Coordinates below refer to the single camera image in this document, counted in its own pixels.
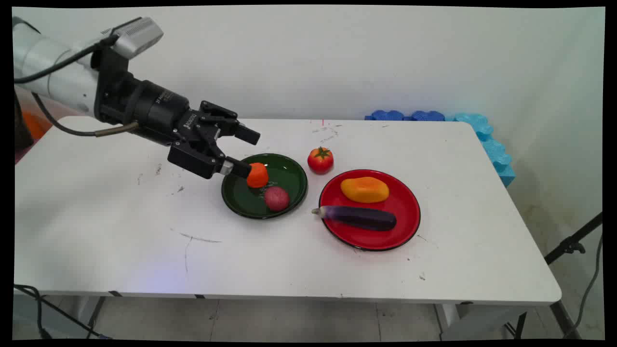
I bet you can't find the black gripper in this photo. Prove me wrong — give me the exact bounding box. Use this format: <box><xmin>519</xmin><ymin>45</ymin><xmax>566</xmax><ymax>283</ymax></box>
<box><xmin>94</xmin><ymin>46</ymin><xmax>261</xmax><ymax>180</ymax></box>

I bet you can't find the orange carrot piece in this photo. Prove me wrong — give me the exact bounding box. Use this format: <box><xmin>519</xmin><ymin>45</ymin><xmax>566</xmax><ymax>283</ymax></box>
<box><xmin>246</xmin><ymin>162</ymin><xmax>269</xmax><ymax>189</ymax></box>

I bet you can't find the purple eggplant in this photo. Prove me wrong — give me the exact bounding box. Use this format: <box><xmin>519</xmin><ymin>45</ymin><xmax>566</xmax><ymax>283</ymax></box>
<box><xmin>311</xmin><ymin>205</ymin><xmax>397</xmax><ymax>232</ymax></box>

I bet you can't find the round reddish potato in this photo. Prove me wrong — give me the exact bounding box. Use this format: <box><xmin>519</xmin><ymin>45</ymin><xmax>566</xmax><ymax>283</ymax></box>
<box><xmin>264</xmin><ymin>187</ymin><xmax>290</xmax><ymax>212</ymax></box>

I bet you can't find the dark green plate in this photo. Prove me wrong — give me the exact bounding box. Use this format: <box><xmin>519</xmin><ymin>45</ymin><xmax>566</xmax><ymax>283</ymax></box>
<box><xmin>221</xmin><ymin>153</ymin><xmax>309</xmax><ymax>220</ymax></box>

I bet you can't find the red tomato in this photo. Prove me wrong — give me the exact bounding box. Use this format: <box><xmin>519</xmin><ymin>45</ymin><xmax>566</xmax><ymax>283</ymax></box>
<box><xmin>308</xmin><ymin>147</ymin><xmax>334</xmax><ymax>174</ymax></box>

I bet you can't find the yellow orange mango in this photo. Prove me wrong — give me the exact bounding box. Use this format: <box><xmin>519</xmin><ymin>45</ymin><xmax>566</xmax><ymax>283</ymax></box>
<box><xmin>340</xmin><ymin>176</ymin><xmax>390</xmax><ymax>204</ymax></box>

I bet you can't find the orange object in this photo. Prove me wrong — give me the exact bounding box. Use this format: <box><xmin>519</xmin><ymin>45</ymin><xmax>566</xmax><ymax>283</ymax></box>
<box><xmin>21</xmin><ymin>111</ymin><xmax>52</xmax><ymax>141</ymax></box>

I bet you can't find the dark blue foam mat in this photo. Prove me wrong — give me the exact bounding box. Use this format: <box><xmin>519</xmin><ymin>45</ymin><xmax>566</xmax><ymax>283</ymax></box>
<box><xmin>364</xmin><ymin>110</ymin><xmax>445</xmax><ymax>121</ymax></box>

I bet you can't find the red plate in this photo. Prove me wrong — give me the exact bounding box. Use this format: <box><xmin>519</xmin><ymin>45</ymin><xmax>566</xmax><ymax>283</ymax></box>
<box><xmin>319</xmin><ymin>169</ymin><xmax>421</xmax><ymax>252</ymax></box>

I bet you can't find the light blue foam mat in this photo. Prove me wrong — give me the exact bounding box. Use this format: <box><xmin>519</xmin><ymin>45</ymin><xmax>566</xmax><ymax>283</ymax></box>
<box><xmin>445</xmin><ymin>113</ymin><xmax>516</xmax><ymax>188</ymax></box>

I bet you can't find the black tripod stand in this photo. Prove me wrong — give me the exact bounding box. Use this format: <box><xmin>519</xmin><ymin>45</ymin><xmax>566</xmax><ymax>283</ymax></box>
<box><xmin>544</xmin><ymin>212</ymin><xmax>604</xmax><ymax>266</ymax></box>

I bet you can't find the black table leg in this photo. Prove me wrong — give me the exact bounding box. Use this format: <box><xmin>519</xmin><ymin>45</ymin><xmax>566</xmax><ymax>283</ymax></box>
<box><xmin>504</xmin><ymin>301</ymin><xmax>582</xmax><ymax>340</ymax></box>

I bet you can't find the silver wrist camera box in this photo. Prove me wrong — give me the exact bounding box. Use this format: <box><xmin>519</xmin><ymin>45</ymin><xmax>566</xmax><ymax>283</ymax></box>
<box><xmin>101</xmin><ymin>17</ymin><xmax>164</xmax><ymax>61</ymax></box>

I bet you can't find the black gripper cable brass end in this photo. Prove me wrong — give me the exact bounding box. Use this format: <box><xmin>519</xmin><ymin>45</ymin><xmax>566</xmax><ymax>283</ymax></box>
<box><xmin>31</xmin><ymin>92</ymin><xmax>140</xmax><ymax>138</ymax></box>

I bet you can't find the black camera cable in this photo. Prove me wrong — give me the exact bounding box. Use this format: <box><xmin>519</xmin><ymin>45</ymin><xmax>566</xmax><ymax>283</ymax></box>
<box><xmin>14</xmin><ymin>35</ymin><xmax>119</xmax><ymax>84</ymax></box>

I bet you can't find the black floor cable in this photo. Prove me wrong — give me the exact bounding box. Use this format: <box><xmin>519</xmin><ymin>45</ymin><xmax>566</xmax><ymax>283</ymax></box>
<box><xmin>13</xmin><ymin>284</ymin><xmax>112</xmax><ymax>339</ymax></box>

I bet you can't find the grey hanging cable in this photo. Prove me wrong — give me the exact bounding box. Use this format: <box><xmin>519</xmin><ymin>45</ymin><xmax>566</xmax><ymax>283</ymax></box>
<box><xmin>563</xmin><ymin>234</ymin><xmax>604</xmax><ymax>339</ymax></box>

